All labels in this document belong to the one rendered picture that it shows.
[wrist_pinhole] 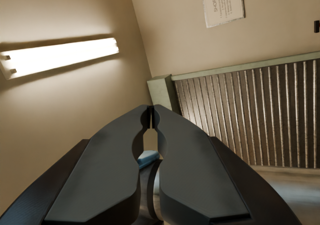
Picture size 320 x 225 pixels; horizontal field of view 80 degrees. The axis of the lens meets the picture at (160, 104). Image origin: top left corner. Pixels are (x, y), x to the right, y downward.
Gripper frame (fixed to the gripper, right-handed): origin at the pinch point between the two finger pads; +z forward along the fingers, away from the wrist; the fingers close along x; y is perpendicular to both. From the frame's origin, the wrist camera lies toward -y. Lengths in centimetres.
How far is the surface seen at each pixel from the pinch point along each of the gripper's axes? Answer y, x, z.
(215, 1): -4, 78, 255
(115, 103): 103, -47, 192
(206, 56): 63, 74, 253
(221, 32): 32, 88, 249
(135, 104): 121, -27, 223
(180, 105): 142, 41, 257
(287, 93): 96, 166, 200
